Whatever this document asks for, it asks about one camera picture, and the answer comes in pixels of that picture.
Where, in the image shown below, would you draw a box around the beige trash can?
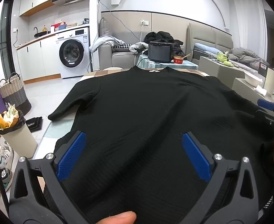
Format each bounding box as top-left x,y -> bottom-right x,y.
0,111 -> 38,158

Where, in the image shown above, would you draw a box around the red box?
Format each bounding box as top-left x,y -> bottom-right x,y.
51,22 -> 67,31

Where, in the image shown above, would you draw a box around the beige upholstered bed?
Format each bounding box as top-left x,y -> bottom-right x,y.
186,23 -> 272,75

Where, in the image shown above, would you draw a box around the white washing machine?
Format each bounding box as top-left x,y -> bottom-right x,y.
55,27 -> 92,79

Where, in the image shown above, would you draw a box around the black knit sweater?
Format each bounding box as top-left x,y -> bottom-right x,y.
48,66 -> 274,224

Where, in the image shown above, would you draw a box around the pile of black clothes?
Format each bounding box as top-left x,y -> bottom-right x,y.
143,31 -> 186,57

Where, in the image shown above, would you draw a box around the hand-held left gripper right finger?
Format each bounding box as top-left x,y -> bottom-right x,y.
182,131 -> 260,224

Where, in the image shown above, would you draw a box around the small table with teal cloth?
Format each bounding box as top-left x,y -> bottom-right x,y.
136,54 -> 199,70

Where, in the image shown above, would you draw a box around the houndstooth cushion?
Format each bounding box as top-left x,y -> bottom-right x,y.
113,43 -> 133,52

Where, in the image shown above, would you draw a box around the woven two-tone basket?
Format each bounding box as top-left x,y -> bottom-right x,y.
0,72 -> 32,116

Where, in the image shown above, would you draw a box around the white sheer curtain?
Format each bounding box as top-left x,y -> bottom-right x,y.
229,0 -> 268,61

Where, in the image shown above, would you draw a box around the person's left hand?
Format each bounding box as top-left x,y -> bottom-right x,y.
96,211 -> 137,224

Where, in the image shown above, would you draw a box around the white cylindrical bin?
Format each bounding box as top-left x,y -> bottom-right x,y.
264,67 -> 274,97

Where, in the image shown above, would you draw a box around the black countertop oven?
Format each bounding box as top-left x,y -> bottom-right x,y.
147,41 -> 175,63

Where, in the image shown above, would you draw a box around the white basin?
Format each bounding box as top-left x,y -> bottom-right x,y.
244,71 -> 264,85

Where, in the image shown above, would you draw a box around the black slippers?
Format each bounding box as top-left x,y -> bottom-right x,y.
25,116 -> 43,132

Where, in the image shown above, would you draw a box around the blue pillow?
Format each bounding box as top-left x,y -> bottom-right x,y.
194,43 -> 218,55

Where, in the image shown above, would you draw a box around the group of assorted shoes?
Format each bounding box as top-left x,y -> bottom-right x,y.
0,121 -> 14,199

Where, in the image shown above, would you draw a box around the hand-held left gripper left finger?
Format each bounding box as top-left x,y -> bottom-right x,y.
9,131 -> 91,224

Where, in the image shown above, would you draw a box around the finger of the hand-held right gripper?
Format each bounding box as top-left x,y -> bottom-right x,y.
257,99 -> 274,115
254,110 -> 274,125

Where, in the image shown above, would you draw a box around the low beige cabinet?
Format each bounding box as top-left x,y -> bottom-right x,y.
232,77 -> 274,105

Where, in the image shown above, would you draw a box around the white lower kitchen cabinets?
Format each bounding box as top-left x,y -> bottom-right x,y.
17,38 -> 61,84

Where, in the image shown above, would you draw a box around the dark glass door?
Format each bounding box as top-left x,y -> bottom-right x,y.
0,0 -> 14,62

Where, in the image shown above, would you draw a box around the grey duvet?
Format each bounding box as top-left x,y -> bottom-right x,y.
228,47 -> 270,67

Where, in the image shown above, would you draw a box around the white grey garment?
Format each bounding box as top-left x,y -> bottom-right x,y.
90,35 -> 126,53

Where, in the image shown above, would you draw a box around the green figure head toy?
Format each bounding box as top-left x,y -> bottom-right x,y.
216,51 -> 230,62

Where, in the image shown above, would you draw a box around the beige cabinet with legs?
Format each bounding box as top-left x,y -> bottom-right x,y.
199,56 -> 246,90

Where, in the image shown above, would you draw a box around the grey pillow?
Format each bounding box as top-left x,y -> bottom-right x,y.
99,17 -> 113,38

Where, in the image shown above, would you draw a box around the grey sofa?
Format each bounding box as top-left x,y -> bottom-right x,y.
98,17 -> 191,71

